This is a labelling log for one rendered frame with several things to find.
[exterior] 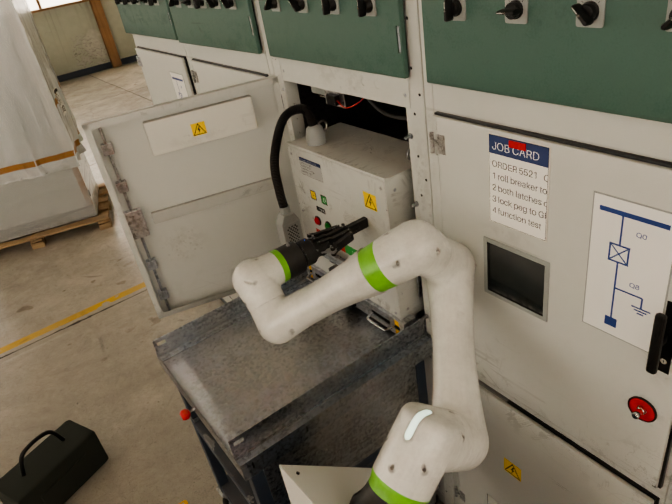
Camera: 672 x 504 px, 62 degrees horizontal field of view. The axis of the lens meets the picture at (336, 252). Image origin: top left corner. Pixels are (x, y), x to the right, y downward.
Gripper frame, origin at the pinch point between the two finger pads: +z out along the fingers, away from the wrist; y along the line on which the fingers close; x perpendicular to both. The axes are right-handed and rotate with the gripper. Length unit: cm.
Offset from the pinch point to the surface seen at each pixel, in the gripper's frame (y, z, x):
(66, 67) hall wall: -1113, 142, -101
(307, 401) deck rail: 14, -35, -35
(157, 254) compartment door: -64, -42, -15
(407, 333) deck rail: 13.9, 2.7, -33.7
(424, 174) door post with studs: 19.2, 9.9, 17.4
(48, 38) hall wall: -1113, 131, -44
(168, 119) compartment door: -57, -26, 30
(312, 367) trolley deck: 0.1, -24.2, -38.3
